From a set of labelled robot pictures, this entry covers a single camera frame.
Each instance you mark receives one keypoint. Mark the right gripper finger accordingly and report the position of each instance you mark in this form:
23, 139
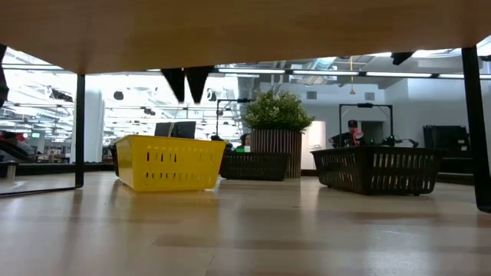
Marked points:
401, 56

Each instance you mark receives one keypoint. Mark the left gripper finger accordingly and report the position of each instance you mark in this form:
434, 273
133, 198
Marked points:
175, 80
197, 82

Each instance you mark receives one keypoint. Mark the yellow plastic basket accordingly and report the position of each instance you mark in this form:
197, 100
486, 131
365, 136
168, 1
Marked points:
130, 161

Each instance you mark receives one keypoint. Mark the black plastic basket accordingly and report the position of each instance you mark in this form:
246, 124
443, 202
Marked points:
383, 151
255, 166

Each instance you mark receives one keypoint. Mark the black background robot arm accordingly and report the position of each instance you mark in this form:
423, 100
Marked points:
391, 141

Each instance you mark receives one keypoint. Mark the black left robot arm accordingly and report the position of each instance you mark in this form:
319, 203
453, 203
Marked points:
3, 76

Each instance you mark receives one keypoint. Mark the wooden shelf with black legs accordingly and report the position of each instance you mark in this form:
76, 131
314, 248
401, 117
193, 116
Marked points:
245, 30

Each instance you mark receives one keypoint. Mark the long ceiling strip light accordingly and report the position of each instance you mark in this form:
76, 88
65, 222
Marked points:
251, 71
326, 72
450, 76
153, 70
399, 74

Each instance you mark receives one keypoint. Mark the black computer monitor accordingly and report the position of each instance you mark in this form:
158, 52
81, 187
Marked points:
185, 129
163, 129

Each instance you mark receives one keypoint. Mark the person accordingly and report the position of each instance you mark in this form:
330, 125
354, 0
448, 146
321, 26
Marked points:
347, 138
244, 140

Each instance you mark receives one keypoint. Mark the green plant in ribbed pot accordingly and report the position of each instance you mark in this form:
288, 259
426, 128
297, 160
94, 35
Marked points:
276, 111

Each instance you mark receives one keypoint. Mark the black stacked furniture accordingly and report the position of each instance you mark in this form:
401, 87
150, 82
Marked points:
447, 142

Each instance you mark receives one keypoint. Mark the white standing panel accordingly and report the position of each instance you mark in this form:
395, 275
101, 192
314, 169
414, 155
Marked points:
316, 142

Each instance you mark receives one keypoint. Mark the dark machine with red light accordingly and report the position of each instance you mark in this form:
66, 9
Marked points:
11, 147

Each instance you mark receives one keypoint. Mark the black metal gantry frame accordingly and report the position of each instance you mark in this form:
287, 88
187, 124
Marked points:
364, 105
242, 100

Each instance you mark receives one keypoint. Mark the grey wall vent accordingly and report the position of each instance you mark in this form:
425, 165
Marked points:
311, 95
369, 96

